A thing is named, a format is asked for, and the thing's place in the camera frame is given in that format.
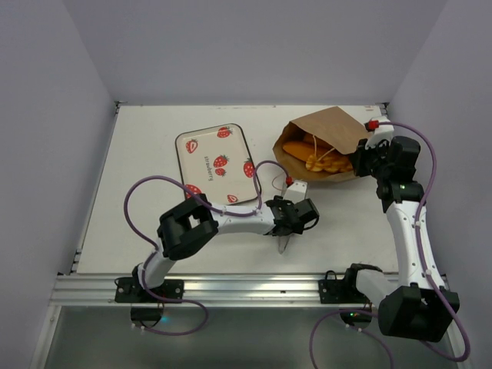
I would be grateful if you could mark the metal tongs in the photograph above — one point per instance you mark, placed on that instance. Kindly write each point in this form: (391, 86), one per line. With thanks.
(284, 240)

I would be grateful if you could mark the orange fake bread loaf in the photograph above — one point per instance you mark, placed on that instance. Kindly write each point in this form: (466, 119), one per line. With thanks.
(299, 149)

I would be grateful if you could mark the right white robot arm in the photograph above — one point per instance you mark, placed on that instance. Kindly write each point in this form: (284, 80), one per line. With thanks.
(419, 307)

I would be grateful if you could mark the aluminium frame rail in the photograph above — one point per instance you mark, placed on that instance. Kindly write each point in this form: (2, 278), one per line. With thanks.
(212, 290)

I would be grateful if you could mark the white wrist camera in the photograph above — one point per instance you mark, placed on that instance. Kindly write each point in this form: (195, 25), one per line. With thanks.
(295, 190)
(381, 129)

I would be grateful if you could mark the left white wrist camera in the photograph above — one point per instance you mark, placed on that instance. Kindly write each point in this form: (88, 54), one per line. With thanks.
(295, 190)

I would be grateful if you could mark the braided fake bread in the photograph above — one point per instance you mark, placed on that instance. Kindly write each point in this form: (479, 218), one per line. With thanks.
(331, 163)

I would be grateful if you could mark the brown paper bag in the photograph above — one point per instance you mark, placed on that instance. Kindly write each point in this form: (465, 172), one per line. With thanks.
(333, 125)

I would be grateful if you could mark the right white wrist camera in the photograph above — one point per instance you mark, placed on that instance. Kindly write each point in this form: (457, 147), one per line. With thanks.
(381, 129)

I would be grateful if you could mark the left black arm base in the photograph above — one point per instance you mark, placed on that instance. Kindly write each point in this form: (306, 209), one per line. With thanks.
(129, 291)

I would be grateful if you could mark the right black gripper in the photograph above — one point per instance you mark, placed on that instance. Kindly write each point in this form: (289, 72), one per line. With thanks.
(361, 162)

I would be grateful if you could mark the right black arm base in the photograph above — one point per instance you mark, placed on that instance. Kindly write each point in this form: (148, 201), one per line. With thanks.
(340, 290)

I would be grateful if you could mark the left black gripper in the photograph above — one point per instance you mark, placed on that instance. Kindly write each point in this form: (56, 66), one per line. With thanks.
(284, 203)

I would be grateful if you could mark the strawberry pattern tray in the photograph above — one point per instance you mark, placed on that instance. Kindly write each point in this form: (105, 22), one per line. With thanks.
(216, 161)

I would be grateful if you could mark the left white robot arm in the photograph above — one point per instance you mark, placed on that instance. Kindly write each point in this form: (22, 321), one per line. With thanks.
(189, 226)

